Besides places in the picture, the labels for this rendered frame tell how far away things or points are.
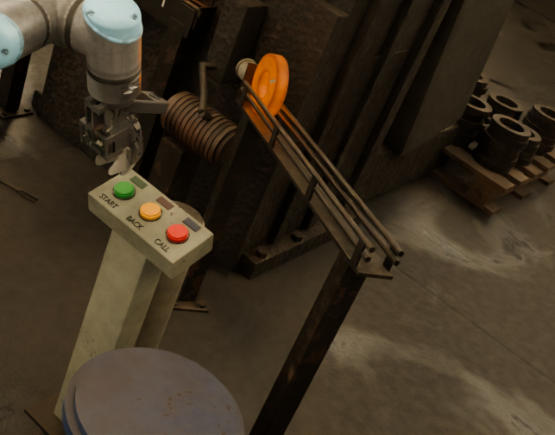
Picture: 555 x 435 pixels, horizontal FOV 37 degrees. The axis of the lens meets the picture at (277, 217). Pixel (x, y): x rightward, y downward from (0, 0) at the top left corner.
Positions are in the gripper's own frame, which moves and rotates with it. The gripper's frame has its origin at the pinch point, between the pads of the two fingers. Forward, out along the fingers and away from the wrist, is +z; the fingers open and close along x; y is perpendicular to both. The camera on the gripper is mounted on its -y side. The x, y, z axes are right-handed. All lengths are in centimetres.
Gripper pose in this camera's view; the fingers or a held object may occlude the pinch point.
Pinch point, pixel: (124, 167)
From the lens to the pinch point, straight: 162.7
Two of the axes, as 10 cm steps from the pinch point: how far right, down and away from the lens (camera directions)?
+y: -6.6, 4.9, -5.7
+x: 7.4, 5.5, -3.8
